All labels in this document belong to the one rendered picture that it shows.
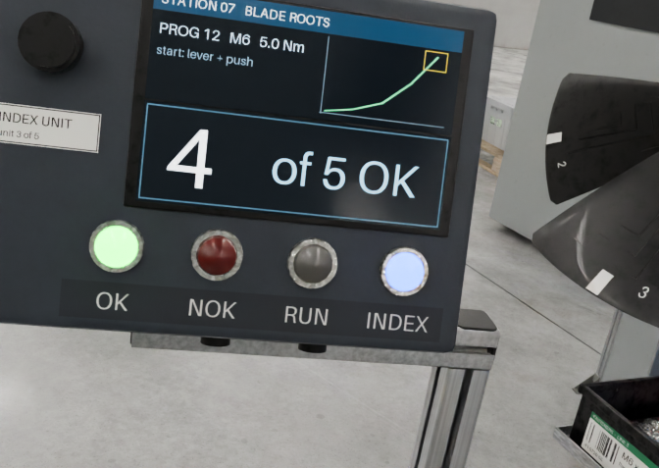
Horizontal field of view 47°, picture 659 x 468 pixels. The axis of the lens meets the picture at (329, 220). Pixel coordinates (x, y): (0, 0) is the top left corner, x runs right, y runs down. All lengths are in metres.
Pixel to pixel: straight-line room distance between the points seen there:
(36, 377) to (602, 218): 1.76
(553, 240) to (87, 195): 0.74
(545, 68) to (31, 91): 3.68
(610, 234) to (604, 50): 2.77
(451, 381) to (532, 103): 3.55
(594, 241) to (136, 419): 1.50
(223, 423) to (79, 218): 1.83
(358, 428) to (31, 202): 1.93
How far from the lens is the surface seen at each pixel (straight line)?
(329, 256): 0.39
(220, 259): 0.38
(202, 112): 0.39
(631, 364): 2.62
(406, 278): 0.40
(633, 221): 1.02
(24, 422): 2.20
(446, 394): 0.52
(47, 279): 0.40
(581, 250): 1.01
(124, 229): 0.39
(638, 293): 0.98
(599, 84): 1.29
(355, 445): 2.19
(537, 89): 4.01
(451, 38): 0.41
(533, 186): 4.00
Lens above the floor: 1.27
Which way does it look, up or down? 19 degrees down
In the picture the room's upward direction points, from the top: 9 degrees clockwise
